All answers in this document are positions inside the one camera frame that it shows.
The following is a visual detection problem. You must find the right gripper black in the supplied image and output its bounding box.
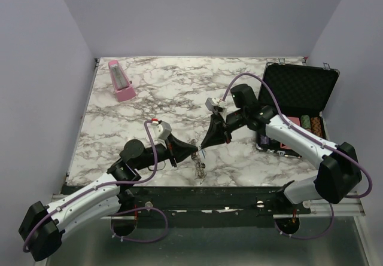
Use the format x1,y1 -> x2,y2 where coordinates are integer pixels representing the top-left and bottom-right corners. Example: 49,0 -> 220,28
200,108 -> 247,149

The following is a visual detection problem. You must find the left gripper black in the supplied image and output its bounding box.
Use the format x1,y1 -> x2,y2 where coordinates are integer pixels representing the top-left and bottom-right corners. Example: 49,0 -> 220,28
135,133 -> 198,171

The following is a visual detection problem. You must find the metal disc with key rings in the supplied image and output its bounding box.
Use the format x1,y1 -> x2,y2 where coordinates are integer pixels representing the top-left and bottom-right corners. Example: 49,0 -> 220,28
193,147 -> 206,185

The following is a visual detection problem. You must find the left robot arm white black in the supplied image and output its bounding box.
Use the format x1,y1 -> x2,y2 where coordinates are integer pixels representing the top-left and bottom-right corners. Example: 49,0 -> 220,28
19,135 -> 197,261

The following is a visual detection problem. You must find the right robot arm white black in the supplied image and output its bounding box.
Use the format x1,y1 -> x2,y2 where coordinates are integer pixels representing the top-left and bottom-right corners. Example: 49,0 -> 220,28
201,84 -> 362,213

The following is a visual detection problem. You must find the purple poker chip stack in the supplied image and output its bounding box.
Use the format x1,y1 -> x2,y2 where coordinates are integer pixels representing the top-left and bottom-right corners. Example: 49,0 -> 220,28
260,134 -> 270,147

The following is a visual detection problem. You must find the pink warning card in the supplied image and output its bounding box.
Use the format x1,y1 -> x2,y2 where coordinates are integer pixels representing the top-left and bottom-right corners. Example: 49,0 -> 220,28
280,117 -> 300,149

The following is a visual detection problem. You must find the pink metronome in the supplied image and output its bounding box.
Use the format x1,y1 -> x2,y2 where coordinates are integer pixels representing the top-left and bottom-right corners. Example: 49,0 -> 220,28
108,60 -> 136,102

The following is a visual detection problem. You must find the green poker chip stack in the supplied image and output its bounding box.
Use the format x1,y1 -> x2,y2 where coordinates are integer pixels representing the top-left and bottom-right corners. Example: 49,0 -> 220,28
300,115 -> 311,129

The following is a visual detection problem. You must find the black foam-lined case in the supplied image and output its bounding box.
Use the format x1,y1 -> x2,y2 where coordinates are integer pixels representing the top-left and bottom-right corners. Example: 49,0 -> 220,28
263,63 -> 339,139

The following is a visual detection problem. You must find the orange poker chip stack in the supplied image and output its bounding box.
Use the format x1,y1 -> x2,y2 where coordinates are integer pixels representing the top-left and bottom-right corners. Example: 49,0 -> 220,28
310,117 -> 323,137

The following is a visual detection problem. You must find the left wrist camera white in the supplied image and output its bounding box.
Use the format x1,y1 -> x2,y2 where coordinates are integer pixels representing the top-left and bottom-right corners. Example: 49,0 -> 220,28
154,121 -> 172,142

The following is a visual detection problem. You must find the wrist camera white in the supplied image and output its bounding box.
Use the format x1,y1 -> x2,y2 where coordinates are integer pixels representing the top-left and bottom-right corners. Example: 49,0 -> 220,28
205,97 -> 226,113
154,121 -> 172,142

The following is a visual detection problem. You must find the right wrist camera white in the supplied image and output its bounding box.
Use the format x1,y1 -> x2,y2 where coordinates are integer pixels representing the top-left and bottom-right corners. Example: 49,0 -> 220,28
205,97 -> 226,113

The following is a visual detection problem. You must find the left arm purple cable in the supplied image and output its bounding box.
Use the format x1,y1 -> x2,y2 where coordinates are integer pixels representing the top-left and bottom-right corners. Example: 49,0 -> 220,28
23,120 -> 169,253

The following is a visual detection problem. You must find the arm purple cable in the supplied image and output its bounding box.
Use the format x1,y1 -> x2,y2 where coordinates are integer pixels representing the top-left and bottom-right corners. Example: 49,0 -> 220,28
220,72 -> 373,240
23,120 -> 169,253

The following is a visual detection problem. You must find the black mounting base plate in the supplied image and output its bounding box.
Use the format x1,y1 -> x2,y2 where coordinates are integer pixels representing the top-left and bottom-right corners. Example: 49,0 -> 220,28
61,185 -> 312,230

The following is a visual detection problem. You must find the aluminium rail frame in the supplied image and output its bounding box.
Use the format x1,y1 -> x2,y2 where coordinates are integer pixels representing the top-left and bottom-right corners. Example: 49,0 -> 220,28
42,186 -> 372,265

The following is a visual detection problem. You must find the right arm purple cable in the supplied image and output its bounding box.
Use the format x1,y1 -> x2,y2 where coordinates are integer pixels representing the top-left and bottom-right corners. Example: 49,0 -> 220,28
220,72 -> 373,240

